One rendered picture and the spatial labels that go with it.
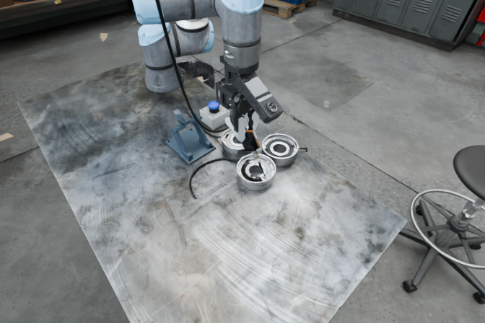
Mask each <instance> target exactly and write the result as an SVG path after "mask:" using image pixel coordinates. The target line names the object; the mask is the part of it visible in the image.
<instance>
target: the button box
mask: <svg viewBox="0 0 485 323"><path fill-rule="evenodd" d="M200 115H201V116H202V118H203V119H201V121H202V122H203V123H205V124H206V125H207V126H209V127H210V128H211V129H212V130H215V129H217V128H219V127H221V126H222V125H224V124H226V122H225V118H229V117H230V112H229V110H227V109H226V108H224V107H223V106H221V105H220V107H219V108H218V109H216V110H212V109H209V108H208V106H207V107H205V108H203V109H201V110H200Z"/></svg>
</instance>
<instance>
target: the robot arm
mask: <svg viewBox="0 0 485 323"><path fill-rule="evenodd" d="M132 1H133V4H134V9H135V12H136V18H137V20H138V21H139V23H141V24H143V26H141V27H140V28H139V31H138V36H139V44H140V46H141V50H142V53H143V57H144V62H145V65H146V75H145V83H146V86H147V89H149V90H151V91H153V92H171V91H174V90H176V89H178V88H180V85H179V82H178V78H177V76H176V73H175V69H174V66H173V63H172V59H171V56H170V52H169V49H168V46H167V41H166V39H165V34H164V31H163V28H162V23H161V20H160V16H159V12H158V10H157V5H156V2H155V0H132ZM263 3H264V0H160V6H161V8H162V13H163V17H164V20H165V24H166V28H167V33H168V35H169V39H170V44H171V46H172V51H173V54H174V57H175V58H177V57H182V56H190V55H195V54H202V53H207V52H209V51H210V50H211V49H212V48H213V45H214V28H213V25H212V23H211V21H210V20H209V19H208V17H218V16H219V18H220V19H221V20H222V39H223V48H224V55H221V56H220V62H221V63H223V64H224V75H225V77H224V78H221V80H220V81H218V82H216V83H215V86H216V96H217V102H218V103H219V104H221V105H222V106H223V107H224V108H226V109H227V110H228V109H231V110H232V111H231V113H230V117H229V118H225V122H226V124H227V125H228V126H229V127H230V128H231V129H232V131H233V132H234V133H235V135H236V138H237V139H238V140H239V141H240V142H243V141H244V140H245V139H246V137H245V132H246V130H245V125H246V123H248V126H249V128H248V130H253V132H255V130H256V127H257V125H258V122H259V120H260V119H261V120H262V121H263V122H264V123H270V122H271V121H273V120H275V119H277V118H278V117H279V116H280V115H281V114H282V113H283V111H284V110H283V108H282V107H281V105H280V104H279V103H278V102H277V101H276V99H275V98H274V96H273V95H272V94H271V93H270V91H269V90H268V89H267V87H266V86H265V84H264V83H263V82H262V81H261V79H260V78H259V77H258V75H257V74H256V73H255V71H256V70H257V69H258V67H259V61H260V59H261V28H262V13H263ZM169 22H176V24H174V25H171V24H170V23H169ZM175 62H176V59H175ZM223 81H224V82H223ZM221 82H222V83H221ZM218 90H219V91H220V98H221V99H219V98H218Z"/></svg>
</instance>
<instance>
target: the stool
mask: <svg viewBox="0 0 485 323"><path fill-rule="evenodd" d="M453 167H454V170H455V173H456V174H457V176H458V178H459V179H460V181H461V182H462V183H463V184H464V185H465V186H466V187H467V188H468V189H469V190H470V191H471V192H472V193H473V194H474V195H476V196H477V197H478V198H477V199H476V201H475V200H472V199H471V198H469V197H467V196H464V195H462V194H460V193H456V192H453V191H450V190H443V189H430V190H425V191H422V192H420V193H418V194H417V195H415V196H414V198H413V199H412V201H411V204H410V209H409V213H410V217H411V221H412V223H413V225H414V228H415V229H416V231H417V232H418V233H417V232H415V231H411V230H408V229H405V228H402V229H401V230H400V232H399V233H398V234H400V235H401V236H404V237H406V238H408V239H411V240H413V241H415V242H418V243H420V244H422V245H424V246H426V247H427V249H428V252H427V254H426V256H425V258H424V259H423V261H422V263H421V265H420V267H419V269H418V270H417V272H416V274H415V276H414V279H413V280H412V279H410V280H406V281H404V282H403V285H404V288H405V289H406V290H407V292H408V293H411V292H414V291H416V290H417V289H418V288H417V286H418V285H419V284H420V282H421V281H422V279H423V278H424V276H425V275H426V273H427V271H428V269H429V268H430V267H431V265H432V263H433V262H434V260H435V258H436V257H437V255H440V256H441V257H442V258H443V259H444V260H445V261H446V262H447V263H449V264H450V265H451V266H452V267H453V268H454V269H455V270H456V271H457V272H458V273H460V274H461V275H462V276H463V277H464V278H465V279H466V280H467V281H468V282H469V283H470V284H471V285H472V286H473V287H474V288H475V289H476V290H477V291H478V292H476V293H474V296H475V297H476V299H477V300H478V302H479V303H480V304H485V287H484V286H483V285H482V284H481V282H480V281H479V280H478V279H477V278H476V277H475V276H474V275H473V274H472V273H471V272H470V270H469V269H468V268H467V267H470V268H474V269H479V270H485V265H477V264H476V262H475V260H474V258H473V255H472V253H471V250H470V248H471V249H481V243H484V242H485V233H483V232H480V231H477V230H475V229H472V228H469V223H470V222H471V221H472V220H473V219H474V218H475V215H474V213H475V212H476V211H477V210H478V209H482V210H483V211H484V212H485V207H483V204H485V146H482V145H476V146H468V147H465V148H463V149H461V150H460V151H458V152H457V154H456V155H455V156H454V159H453ZM435 192H437V193H449V194H452V195H456V196H458V197H461V198H463V199H466V200H467V202H466V204H465V206H464V208H463V210H462V211H461V212H460V213H459V214H458V215H456V216H449V215H447V214H446V212H444V211H443V210H442V209H441V208H440V207H439V206H438V205H436V204H435V203H434V202H433V201H431V200H430V199H429V198H428V197H427V196H426V195H425V194H426V193H435ZM420 196H422V197H423V199H425V200H426V201H427V202H428V203H429V204H430V205H432V206H433V207H434V208H435V209H436V210H438V211H439V212H440V213H441V214H442V215H443V216H444V217H445V218H446V219H447V222H446V224H443V225H437V226H435V224H434V221H433V219H432V217H431V214H430V212H429V210H428V207H427V205H426V203H425V202H424V200H420V201H419V205H418V206H417V207H416V214H418V215H420V216H423V219H424V223H425V226H426V227H421V228H419V227H418V225H417V223H416V220H415V218H414V203H415V202H416V200H417V199H418V198H419V197H420ZM471 204H472V205H471ZM441 229H443V230H442V232H441V233H440V234H439V233H438V231H437V230H441ZM425 231H427V233H428V236H425V235H424V234H423V233H422V232H425ZM467 231H469V232H471V233H474V234H477V235H479V236H475V237H467V236H466V234H464V233H465V232H467ZM457 235H458V237H459V238H455V237H456V236H457ZM454 238H455V239H454ZM468 245H469V246H468ZM456 247H464V250H465V251H466V254H467V256H468V259H469V262H470V263H467V262H464V261H461V260H459V259H458V258H457V257H456V256H455V255H454V254H453V253H452V252H451V251H450V250H449V249H451V248H456ZM469 247H470V248H469Z"/></svg>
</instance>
